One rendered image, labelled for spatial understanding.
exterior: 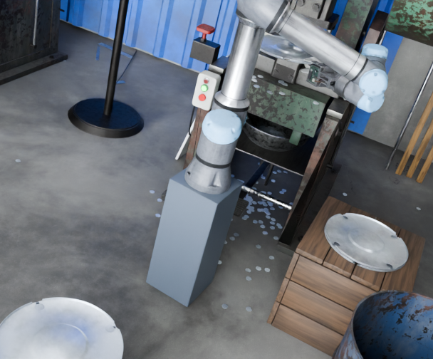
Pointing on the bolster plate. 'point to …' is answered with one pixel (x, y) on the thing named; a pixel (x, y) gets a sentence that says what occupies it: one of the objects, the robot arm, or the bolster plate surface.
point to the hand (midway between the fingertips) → (308, 62)
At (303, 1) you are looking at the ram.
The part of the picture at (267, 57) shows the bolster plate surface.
